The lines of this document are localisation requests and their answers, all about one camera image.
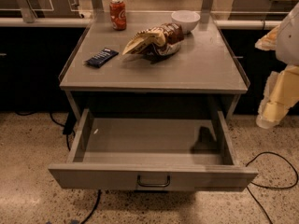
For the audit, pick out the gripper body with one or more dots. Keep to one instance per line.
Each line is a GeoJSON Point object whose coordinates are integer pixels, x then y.
{"type": "Point", "coordinates": [288, 42]}

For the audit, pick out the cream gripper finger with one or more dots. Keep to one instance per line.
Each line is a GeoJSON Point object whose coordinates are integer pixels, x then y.
{"type": "Point", "coordinates": [268, 41]}

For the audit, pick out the grey top drawer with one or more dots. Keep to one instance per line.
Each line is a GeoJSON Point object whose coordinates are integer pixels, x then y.
{"type": "Point", "coordinates": [196, 154]}

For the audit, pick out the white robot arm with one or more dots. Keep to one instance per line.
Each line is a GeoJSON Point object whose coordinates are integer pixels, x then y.
{"type": "Point", "coordinates": [287, 50]}

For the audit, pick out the grey drawer cabinet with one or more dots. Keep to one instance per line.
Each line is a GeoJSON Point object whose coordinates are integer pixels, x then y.
{"type": "Point", "coordinates": [204, 63]}

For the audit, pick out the white bowl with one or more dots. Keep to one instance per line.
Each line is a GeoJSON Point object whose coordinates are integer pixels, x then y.
{"type": "Point", "coordinates": [186, 19]}

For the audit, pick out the brown chip bag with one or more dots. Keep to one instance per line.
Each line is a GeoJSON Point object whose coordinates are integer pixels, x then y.
{"type": "Point", "coordinates": [163, 40]}

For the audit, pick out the red soda can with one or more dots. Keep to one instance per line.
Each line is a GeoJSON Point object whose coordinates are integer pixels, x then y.
{"type": "Point", "coordinates": [117, 14]}

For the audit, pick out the dark blue snack bar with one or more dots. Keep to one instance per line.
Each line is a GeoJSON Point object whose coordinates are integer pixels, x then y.
{"type": "Point", "coordinates": [101, 58]}

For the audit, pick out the white horizontal rail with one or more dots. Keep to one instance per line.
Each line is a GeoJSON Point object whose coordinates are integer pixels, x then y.
{"type": "Point", "coordinates": [59, 22]}

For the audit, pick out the black drawer handle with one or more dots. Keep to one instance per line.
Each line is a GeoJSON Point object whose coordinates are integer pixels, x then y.
{"type": "Point", "coordinates": [152, 183]}

